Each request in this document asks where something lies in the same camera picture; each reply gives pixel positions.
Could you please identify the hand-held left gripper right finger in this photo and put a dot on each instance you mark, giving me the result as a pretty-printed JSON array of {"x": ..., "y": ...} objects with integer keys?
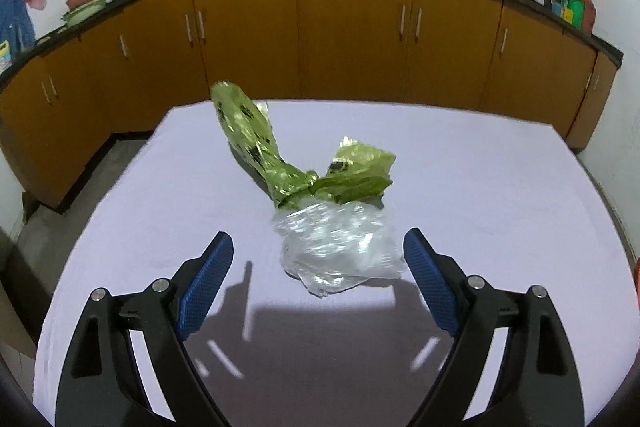
[{"x": 430, "y": 279}]

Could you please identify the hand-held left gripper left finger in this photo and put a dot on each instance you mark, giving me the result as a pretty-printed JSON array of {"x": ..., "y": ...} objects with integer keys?
[{"x": 207, "y": 279}]

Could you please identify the clear plastic bag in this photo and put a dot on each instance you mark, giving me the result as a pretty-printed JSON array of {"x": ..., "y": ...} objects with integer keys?
[{"x": 335, "y": 247}]

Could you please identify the light green plastic bag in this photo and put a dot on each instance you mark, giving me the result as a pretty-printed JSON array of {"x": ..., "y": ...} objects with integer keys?
[{"x": 250, "y": 137}]

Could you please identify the red plastic basket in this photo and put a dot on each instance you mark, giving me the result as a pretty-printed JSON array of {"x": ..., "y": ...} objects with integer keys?
[{"x": 637, "y": 279}]

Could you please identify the wooden base cabinets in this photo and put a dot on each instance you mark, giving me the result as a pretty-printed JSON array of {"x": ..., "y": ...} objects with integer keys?
[{"x": 350, "y": 37}]

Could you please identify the stacked bowls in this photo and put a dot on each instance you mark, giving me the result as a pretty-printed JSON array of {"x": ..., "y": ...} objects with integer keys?
[{"x": 85, "y": 14}]

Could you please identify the yellow labelled packet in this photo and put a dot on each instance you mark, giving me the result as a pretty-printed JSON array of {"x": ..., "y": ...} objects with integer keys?
[{"x": 5, "y": 57}]

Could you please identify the blue hanging cloth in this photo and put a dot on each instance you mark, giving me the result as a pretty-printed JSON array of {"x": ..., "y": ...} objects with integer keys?
[{"x": 12, "y": 22}]

